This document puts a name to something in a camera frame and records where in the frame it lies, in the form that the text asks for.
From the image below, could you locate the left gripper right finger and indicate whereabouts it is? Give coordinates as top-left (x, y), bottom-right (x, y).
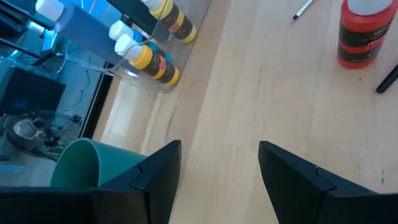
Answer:
top-left (258, 140), bottom-right (377, 224)

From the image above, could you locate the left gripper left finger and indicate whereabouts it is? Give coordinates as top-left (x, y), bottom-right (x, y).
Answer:
top-left (95, 139), bottom-right (182, 224)

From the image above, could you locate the small orange striped paint bottle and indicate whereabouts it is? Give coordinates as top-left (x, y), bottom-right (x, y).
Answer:
top-left (114, 33), bottom-right (181, 88)

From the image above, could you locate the small red striped paint bottle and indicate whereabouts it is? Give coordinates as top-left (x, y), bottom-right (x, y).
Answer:
top-left (337, 0), bottom-right (398, 70)

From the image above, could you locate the small yellow striped paint bottle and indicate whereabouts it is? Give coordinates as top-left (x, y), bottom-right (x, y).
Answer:
top-left (139, 0), bottom-right (198, 44)

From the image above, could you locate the large purple paint bottle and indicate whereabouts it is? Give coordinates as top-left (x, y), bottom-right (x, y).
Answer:
top-left (35, 0), bottom-right (139, 74)

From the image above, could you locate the dark green plastic cup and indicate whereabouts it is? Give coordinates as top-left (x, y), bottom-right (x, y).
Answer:
top-left (50, 138), bottom-right (149, 188)

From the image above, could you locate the clear plastic bin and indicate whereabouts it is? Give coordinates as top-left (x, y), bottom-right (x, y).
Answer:
top-left (52, 0), bottom-right (215, 94)

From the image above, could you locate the black rectangular case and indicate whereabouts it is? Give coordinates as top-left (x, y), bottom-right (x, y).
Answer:
top-left (0, 67), bottom-right (67, 116)

